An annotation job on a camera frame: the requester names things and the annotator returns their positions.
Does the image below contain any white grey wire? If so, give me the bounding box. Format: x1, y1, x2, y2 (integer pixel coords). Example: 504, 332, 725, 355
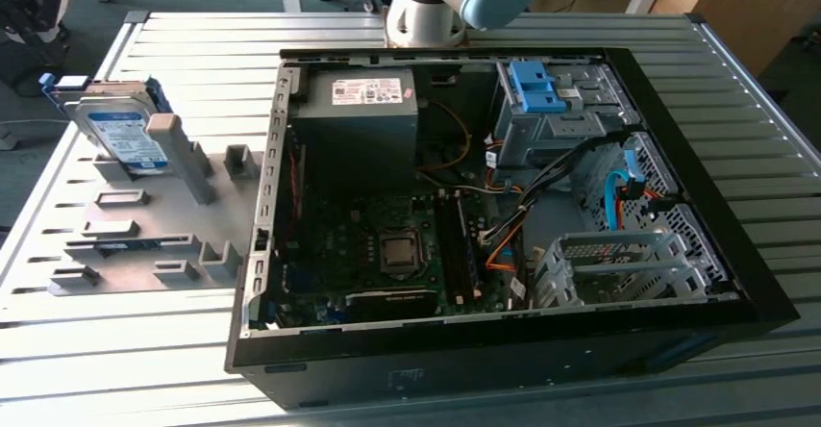
415, 170, 522, 197

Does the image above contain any red orange power wire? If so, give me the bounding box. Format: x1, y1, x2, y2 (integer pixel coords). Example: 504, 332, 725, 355
612, 184, 680, 210

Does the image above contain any black wire waste basket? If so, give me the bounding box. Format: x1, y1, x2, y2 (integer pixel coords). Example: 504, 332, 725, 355
0, 37, 69, 99

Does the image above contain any blue plastic drive latch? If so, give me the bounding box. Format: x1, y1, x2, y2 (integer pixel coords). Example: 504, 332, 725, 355
504, 61, 574, 114

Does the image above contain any green motherboard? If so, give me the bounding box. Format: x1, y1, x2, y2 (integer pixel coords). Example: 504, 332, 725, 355
273, 187, 518, 328

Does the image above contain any grey parts rack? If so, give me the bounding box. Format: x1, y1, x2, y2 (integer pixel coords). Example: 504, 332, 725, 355
48, 113, 268, 298

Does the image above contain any blue data wire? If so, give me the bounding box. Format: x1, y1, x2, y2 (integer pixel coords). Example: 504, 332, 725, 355
602, 149, 642, 232

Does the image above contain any silver disk bay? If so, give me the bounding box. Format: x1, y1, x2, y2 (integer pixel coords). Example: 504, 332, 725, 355
530, 227, 731, 311

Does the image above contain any wooden cabinet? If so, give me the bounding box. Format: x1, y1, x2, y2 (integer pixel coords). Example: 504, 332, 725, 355
650, 0, 821, 78

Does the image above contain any black CPU socket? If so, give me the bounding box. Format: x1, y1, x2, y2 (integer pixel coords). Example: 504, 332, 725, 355
376, 226, 423, 279

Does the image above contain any yellow wire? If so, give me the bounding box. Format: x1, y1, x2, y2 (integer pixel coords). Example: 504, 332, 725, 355
413, 99, 475, 174

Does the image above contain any grey power supply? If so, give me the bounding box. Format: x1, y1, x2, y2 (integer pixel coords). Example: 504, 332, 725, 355
291, 65, 423, 188

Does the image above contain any orange flat wire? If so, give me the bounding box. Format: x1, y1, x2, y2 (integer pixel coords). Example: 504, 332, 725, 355
482, 234, 522, 273

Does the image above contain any silver CPU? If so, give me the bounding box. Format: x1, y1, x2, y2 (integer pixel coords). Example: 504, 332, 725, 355
381, 237, 418, 264

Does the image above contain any red black twisted wire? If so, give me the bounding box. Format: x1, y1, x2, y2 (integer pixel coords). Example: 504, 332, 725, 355
287, 145, 308, 219

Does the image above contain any black PC case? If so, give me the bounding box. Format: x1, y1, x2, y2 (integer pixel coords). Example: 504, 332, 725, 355
221, 45, 802, 410

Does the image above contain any orange wire with white plug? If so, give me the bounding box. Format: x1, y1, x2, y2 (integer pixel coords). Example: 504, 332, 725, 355
483, 136, 514, 196

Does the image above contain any silver optical drive cage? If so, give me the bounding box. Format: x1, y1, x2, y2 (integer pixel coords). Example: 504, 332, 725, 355
491, 60, 643, 171

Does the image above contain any black cable bundle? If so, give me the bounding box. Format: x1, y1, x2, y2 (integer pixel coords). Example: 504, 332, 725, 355
476, 131, 642, 248

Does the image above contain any black graphics card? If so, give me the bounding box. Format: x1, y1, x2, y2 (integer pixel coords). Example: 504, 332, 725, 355
343, 286, 443, 323

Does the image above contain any dark blue RAM stick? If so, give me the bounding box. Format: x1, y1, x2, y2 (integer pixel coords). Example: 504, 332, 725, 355
93, 239, 160, 251

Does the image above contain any hard disk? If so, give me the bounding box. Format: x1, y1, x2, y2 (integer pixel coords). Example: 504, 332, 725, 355
37, 73, 175, 177

